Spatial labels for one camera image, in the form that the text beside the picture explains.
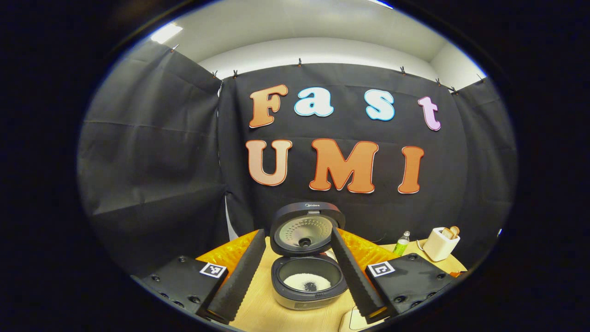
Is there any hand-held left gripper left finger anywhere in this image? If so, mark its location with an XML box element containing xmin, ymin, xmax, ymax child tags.
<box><xmin>130</xmin><ymin>229</ymin><xmax>267</xmax><ymax>325</ymax></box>

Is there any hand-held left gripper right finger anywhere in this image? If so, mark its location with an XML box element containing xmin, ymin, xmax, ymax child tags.
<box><xmin>330</xmin><ymin>227</ymin><xmax>459</xmax><ymax>323</ymax></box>

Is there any clear plastic rice container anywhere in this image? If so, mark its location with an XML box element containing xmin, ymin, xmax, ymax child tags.
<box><xmin>339</xmin><ymin>304</ymin><xmax>385</xmax><ymax>332</ymax></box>

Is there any white rice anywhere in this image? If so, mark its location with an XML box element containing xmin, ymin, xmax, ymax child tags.
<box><xmin>283</xmin><ymin>273</ymin><xmax>332</xmax><ymax>292</ymax></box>

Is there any black rice cooker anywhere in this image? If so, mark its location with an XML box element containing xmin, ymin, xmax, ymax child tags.
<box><xmin>270</xmin><ymin>202</ymin><xmax>348</xmax><ymax>311</ymax></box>

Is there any green label drink bottle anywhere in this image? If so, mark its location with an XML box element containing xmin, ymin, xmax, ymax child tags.
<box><xmin>393</xmin><ymin>231</ymin><xmax>411</xmax><ymax>257</ymax></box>

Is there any white toaster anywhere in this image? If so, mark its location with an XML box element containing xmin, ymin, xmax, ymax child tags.
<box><xmin>422</xmin><ymin>227</ymin><xmax>460</xmax><ymax>262</ymax></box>

